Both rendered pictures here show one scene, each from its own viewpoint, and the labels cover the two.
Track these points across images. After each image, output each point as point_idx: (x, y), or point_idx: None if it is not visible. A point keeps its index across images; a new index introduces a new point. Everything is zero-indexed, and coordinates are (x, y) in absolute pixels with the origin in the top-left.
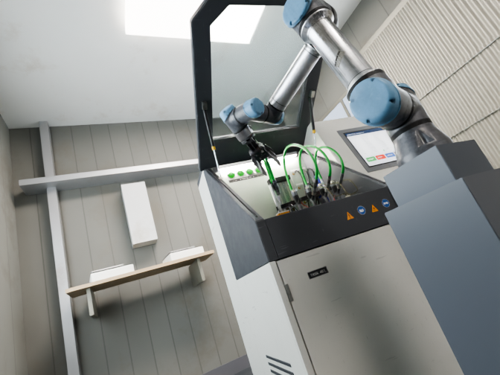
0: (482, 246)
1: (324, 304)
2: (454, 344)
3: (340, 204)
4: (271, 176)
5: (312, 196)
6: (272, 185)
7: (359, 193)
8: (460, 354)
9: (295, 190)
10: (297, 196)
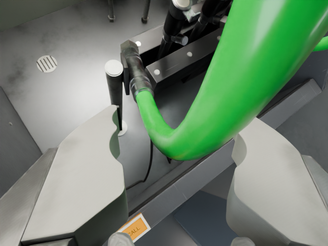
0: None
1: None
2: (200, 245)
3: None
4: (140, 114)
5: (215, 21)
6: (122, 74)
7: (281, 123)
8: (199, 243)
9: (191, 19)
10: (182, 24)
